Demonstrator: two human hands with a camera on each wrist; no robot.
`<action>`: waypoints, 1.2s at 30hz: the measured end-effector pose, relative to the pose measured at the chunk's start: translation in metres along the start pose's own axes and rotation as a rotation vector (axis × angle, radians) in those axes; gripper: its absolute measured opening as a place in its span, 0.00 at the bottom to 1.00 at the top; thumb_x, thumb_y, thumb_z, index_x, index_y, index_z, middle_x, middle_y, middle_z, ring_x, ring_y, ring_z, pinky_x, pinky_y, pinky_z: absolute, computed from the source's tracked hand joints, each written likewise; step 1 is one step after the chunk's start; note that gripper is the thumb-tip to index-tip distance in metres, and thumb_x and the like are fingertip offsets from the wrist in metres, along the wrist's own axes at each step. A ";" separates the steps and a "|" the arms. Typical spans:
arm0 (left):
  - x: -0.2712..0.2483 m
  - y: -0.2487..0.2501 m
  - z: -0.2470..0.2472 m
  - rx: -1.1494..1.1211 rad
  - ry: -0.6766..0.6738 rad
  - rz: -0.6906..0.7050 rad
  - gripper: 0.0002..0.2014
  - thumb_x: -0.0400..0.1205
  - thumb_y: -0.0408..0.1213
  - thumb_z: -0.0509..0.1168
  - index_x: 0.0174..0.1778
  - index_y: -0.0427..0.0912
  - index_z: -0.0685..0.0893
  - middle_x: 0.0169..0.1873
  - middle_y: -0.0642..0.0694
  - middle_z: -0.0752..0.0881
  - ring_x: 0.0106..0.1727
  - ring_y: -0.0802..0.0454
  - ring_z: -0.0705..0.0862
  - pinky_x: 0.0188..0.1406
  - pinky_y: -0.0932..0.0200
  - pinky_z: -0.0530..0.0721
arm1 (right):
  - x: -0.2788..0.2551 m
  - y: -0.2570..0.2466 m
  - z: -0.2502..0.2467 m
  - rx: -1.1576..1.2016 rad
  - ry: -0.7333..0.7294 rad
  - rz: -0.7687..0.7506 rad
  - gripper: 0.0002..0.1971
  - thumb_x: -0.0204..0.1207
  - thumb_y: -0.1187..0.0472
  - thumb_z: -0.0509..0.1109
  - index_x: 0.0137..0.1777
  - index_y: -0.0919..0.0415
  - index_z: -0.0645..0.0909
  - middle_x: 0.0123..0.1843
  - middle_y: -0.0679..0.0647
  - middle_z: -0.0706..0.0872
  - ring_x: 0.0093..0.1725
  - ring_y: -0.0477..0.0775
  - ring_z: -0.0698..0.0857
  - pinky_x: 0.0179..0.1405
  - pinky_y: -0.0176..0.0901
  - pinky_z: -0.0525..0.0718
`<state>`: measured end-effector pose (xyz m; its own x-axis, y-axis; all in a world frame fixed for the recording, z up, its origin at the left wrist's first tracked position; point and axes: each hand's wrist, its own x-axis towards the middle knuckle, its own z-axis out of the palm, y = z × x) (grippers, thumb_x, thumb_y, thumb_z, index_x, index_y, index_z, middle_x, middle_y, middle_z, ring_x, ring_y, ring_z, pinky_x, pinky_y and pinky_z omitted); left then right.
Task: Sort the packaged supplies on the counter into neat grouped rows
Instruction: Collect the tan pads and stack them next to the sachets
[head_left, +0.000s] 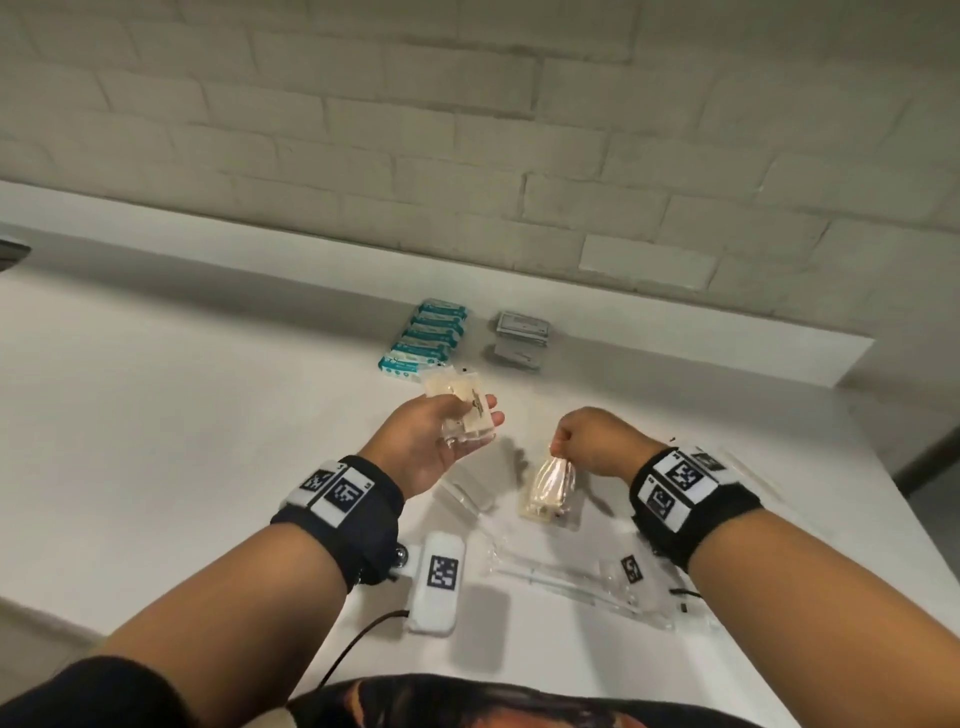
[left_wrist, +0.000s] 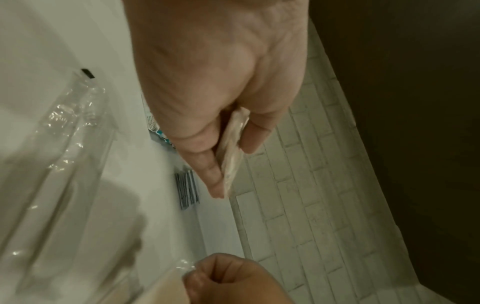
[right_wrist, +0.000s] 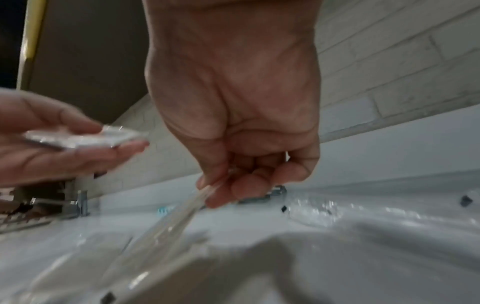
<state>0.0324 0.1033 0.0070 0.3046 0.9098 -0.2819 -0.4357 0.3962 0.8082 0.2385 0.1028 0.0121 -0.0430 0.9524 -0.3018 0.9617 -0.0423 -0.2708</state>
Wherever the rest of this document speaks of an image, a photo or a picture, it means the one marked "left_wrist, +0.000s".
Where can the pile of mixed clear packets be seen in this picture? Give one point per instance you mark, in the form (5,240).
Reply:
(56,163)

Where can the white table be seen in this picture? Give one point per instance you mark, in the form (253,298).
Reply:
(142,184)

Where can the person's right hand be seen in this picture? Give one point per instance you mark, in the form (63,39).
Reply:
(232,282)

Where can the row of teal wipes packets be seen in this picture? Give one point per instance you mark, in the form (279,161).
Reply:
(155,127)

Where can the person's left hand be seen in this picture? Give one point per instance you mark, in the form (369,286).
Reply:
(217,59)

